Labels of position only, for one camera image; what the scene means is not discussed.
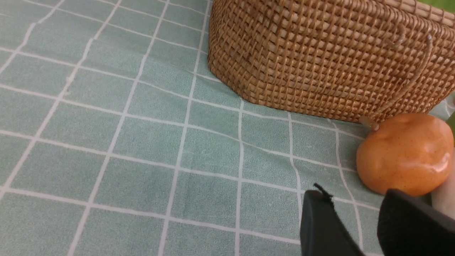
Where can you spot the woven rattan basket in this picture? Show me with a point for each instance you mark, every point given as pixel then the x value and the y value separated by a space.
pixel 360 61

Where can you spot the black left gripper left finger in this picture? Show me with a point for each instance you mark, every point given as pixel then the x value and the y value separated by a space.
pixel 322 233

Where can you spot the green checkered tablecloth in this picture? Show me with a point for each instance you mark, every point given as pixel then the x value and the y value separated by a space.
pixel 118 140

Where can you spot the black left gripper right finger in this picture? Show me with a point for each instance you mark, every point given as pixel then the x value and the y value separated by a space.
pixel 409 227

